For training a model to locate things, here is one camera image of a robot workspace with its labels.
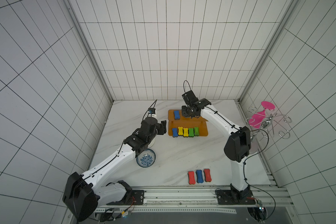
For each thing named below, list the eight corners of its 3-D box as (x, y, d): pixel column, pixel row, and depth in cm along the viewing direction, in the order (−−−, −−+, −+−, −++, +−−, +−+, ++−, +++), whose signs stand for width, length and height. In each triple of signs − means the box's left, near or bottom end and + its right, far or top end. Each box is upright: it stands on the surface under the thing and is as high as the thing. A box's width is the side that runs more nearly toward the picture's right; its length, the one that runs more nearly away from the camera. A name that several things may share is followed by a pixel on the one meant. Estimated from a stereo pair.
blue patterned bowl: (136, 167, 84) (135, 165, 81) (138, 151, 91) (137, 148, 88) (155, 167, 84) (154, 165, 81) (156, 151, 91) (155, 148, 88)
